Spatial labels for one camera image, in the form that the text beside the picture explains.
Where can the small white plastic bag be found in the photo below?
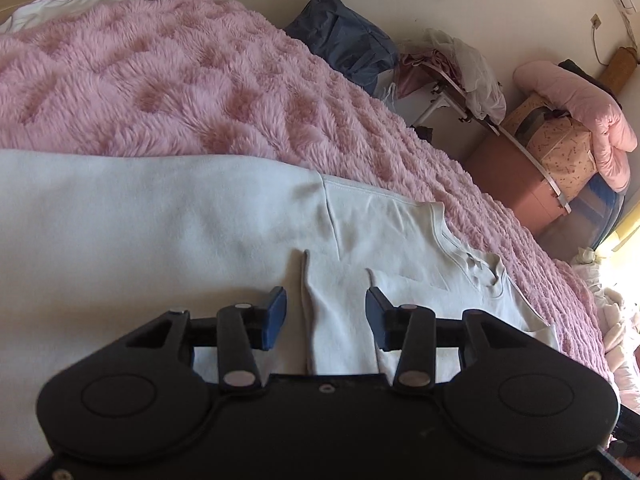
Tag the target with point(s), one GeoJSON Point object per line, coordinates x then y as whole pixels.
{"type": "Point", "coordinates": [387, 92]}

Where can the dark red cloth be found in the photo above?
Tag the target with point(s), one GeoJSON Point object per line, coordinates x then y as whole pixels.
{"type": "Point", "coordinates": [424, 133]}

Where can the dark clothing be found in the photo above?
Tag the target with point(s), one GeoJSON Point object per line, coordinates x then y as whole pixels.
{"type": "Point", "coordinates": [580, 72]}

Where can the white t-shirt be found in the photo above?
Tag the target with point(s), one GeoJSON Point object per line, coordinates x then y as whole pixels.
{"type": "Point", "coordinates": [150, 235]}

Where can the blue fabric bag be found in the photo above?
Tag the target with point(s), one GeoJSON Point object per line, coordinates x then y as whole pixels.
{"type": "Point", "coordinates": [340, 35]}

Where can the pink cloth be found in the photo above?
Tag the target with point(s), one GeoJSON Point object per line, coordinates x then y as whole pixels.
{"type": "Point", "coordinates": [415, 70]}

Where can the brown rolled mat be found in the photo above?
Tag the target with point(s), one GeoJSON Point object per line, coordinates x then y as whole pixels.
{"type": "Point", "coordinates": [620, 65]}

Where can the white pillow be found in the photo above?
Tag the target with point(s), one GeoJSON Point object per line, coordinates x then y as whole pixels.
{"type": "Point", "coordinates": [65, 7]}

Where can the pink fluffy blanket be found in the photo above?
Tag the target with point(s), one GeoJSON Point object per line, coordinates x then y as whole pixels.
{"type": "Point", "coordinates": [200, 85]}

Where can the white folding table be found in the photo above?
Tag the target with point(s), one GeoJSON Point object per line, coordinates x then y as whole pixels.
{"type": "Point", "coordinates": [500, 132]}

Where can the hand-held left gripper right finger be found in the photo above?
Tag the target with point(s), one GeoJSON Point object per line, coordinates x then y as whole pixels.
{"type": "Point", "coordinates": [374, 310]}

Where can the brown storage box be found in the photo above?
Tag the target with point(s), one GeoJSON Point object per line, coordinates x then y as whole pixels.
{"type": "Point", "coordinates": [505, 175]}

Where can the pile of white cloth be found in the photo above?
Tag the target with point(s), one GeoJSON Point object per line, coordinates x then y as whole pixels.
{"type": "Point", "coordinates": [620, 310]}

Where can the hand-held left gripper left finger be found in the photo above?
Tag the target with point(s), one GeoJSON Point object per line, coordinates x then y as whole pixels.
{"type": "Point", "coordinates": [276, 310]}

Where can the blue plastic bin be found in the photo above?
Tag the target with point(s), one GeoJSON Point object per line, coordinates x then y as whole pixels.
{"type": "Point", "coordinates": [600, 210]}

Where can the beige patterned storage bag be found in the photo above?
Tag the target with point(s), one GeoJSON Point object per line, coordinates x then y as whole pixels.
{"type": "Point", "coordinates": [560, 150]}

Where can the pink quilt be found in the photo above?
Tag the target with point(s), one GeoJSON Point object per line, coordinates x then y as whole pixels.
{"type": "Point", "coordinates": [600, 110]}

